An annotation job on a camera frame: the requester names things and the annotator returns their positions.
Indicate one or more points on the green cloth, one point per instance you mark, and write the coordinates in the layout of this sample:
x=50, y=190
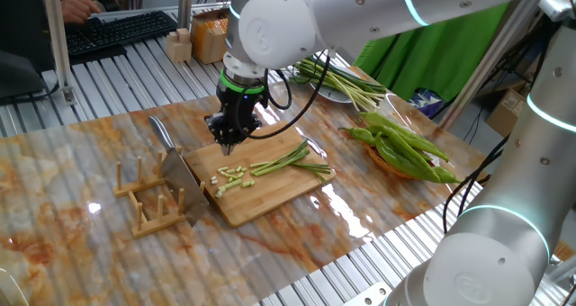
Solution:
x=427, y=58

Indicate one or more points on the wooden peg rack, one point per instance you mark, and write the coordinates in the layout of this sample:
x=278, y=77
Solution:
x=135, y=187

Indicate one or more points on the grey metal bracket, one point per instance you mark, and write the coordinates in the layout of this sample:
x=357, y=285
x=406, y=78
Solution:
x=555, y=6

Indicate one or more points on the uncut green garlic stalks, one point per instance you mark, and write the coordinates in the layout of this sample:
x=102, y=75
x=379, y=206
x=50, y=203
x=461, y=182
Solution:
x=279, y=163

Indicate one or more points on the steel cleaver knife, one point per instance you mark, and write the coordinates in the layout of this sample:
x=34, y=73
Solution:
x=182, y=180

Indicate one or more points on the black computer keyboard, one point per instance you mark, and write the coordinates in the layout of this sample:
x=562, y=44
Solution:
x=121, y=31

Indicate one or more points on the long green chili pepper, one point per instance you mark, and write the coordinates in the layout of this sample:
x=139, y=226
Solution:
x=409, y=154
x=362, y=135
x=405, y=135
x=389, y=157
x=445, y=175

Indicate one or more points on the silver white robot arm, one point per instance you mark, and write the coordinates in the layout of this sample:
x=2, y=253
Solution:
x=279, y=27

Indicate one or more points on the aluminium frame post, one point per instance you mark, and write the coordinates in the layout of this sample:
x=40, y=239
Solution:
x=185, y=4
x=472, y=85
x=58, y=40

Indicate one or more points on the blue patterned bag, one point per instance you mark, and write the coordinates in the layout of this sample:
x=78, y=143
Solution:
x=425, y=103

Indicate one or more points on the clear glass dish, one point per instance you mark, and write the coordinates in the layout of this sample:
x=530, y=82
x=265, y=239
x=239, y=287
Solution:
x=320, y=149

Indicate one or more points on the long cut green garlic piece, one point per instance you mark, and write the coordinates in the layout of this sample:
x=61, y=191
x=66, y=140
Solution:
x=230, y=185

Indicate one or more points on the black computer monitor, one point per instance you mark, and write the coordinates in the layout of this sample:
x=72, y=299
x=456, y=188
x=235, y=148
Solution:
x=18, y=72

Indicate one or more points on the bunch of green garlic stalks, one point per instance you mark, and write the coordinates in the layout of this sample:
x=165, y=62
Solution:
x=360, y=92

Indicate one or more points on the bamboo cutting board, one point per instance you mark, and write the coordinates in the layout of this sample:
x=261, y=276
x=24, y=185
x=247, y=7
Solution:
x=279, y=193

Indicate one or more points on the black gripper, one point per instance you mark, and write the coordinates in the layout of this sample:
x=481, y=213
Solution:
x=243, y=105

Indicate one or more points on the woven wicker basket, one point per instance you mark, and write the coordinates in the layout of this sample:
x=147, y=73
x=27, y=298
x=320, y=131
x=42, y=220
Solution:
x=371, y=154

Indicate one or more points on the taped cardboard box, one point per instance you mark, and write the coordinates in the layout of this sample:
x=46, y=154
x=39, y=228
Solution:
x=209, y=38

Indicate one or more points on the marble pattern table mat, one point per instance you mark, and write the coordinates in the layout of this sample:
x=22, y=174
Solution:
x=90, y=261

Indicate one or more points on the wooden block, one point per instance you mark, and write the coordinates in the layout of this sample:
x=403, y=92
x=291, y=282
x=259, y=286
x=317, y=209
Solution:
x=178, y=49

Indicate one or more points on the person's bare hand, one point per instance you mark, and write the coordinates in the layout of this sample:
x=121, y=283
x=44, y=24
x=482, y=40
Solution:
x=80, y=8

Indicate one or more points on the white metal mounting plate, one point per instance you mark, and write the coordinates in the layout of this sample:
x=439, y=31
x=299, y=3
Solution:
x=369, y=297

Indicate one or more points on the open brown cardboard box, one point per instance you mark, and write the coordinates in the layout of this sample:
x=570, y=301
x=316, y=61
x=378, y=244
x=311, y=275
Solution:
x=504, y=114

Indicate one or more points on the grey round plate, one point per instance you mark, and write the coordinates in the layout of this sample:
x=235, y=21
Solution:
x=328, y=96

